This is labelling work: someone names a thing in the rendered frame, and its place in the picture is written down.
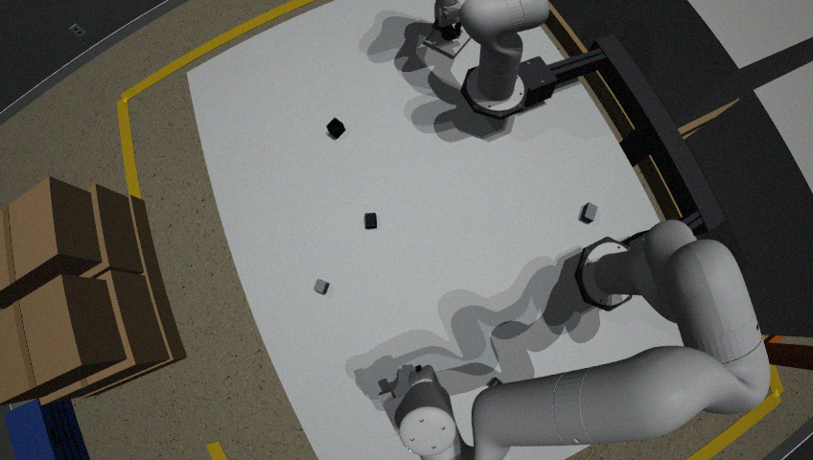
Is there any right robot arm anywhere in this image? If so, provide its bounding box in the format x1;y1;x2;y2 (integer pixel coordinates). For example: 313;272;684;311
435;0;549;112

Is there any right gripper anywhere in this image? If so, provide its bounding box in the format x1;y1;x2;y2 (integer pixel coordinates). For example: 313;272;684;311
432;2;462;40

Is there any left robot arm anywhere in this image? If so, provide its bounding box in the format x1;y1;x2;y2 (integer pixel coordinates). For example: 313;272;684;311
378;219;771;460

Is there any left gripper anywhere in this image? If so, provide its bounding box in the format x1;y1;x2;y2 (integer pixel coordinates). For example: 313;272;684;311
408;365;440;389

